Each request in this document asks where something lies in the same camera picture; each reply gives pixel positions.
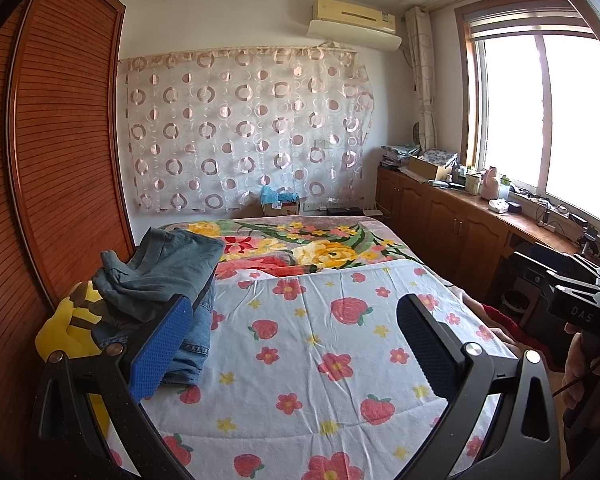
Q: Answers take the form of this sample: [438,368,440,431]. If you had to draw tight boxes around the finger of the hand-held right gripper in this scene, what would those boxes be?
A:
[567,252,600,277]
[545,269,600,292]

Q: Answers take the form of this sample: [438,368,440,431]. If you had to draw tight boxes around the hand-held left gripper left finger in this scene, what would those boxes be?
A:
[30,294,193,480]

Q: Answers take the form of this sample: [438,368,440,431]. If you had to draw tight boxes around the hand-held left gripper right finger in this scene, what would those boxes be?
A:
[396,294,561,480]

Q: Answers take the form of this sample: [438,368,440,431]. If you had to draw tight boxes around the grey-blue pants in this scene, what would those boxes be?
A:
[92,227,226,322]

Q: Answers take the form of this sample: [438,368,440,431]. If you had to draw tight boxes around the person's right hand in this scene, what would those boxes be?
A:
[562,332,588,408]

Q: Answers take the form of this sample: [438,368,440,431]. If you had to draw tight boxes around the folded blue jeans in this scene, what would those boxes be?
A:
[92,277,216,389]

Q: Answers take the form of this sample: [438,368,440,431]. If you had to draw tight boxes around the red cloth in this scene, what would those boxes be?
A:
[475,302,523,346]

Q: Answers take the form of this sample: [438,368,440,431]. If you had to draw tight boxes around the yellow plush toy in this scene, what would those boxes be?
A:
[35,280,112,428]

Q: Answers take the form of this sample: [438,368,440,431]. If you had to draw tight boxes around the wooden cabinet counter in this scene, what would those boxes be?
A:
[377,165,600,321]

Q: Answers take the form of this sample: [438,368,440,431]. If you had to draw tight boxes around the pink bottle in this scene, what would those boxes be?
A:
[481,166,500,197]

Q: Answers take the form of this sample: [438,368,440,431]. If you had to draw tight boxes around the strawberry print sheet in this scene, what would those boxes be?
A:
[100,260,506,480]

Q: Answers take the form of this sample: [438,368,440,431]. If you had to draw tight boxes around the floral blanket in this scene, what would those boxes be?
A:
[160,215,526,356]

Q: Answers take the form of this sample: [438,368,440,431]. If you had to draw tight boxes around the flat open cardboard box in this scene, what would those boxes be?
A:
[407,156,452,182]

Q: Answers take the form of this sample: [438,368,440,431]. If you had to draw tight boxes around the floral patterned box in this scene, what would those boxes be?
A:
[422,149,458,167]

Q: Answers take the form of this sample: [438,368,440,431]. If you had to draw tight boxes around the small brown cardboard box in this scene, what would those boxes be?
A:
[262,199,302,217]

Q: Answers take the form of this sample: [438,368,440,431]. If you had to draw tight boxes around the blue plastic bag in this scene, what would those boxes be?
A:
[260,185,298,206]

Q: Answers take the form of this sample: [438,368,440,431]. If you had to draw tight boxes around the stack of folded fabrics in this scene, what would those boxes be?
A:
[380,144,422,170]

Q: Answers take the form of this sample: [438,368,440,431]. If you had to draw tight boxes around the wooden slatted wardrobe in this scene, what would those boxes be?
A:
[0,0,136,441]

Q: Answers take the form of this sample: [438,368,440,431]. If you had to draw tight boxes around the circle patterned sheer curtain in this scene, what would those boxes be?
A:
[117,46,376,212]

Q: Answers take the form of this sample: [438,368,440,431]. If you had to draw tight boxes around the beige window curtain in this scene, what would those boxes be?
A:
[405,6,438,153]

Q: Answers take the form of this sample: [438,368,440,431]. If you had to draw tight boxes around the beige air conditioner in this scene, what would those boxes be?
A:
[311,0,397,31]

